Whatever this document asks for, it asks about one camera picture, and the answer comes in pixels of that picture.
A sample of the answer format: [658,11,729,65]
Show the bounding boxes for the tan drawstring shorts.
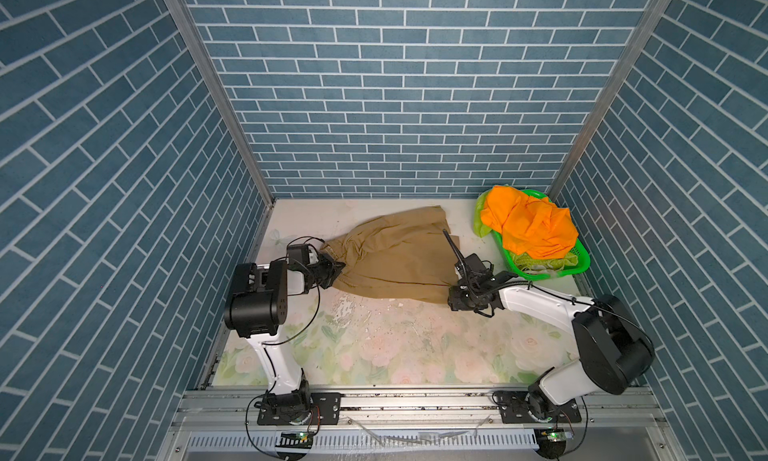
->
[320,206,460,304]

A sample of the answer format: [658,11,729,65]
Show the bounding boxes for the green perforated plastic basket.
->
[473,188,592,282]

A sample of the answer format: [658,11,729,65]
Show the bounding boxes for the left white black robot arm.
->
[224,243,345,410]

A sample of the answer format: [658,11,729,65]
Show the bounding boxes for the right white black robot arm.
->
[448,253,655,410]

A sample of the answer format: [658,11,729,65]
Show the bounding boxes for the orange shorts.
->
[479,186,578,260]

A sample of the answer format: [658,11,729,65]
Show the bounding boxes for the light green garment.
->
[472,190,580,276]

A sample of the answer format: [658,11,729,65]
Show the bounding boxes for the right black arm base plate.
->
[491,390,582,424]

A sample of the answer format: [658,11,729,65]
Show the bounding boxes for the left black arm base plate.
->
[257,392,342,426]

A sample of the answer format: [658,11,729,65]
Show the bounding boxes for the aluminium front rail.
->
[171,385,667,431]

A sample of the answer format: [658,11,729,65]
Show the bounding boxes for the left aluminium corner post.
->
[163,0,274,207]

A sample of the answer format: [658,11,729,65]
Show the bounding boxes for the aluminium corner post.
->
[163,0,274,207]
[547,0,672,200]

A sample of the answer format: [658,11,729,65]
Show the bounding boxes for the right aluminium corner post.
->
[547,0,672,200]

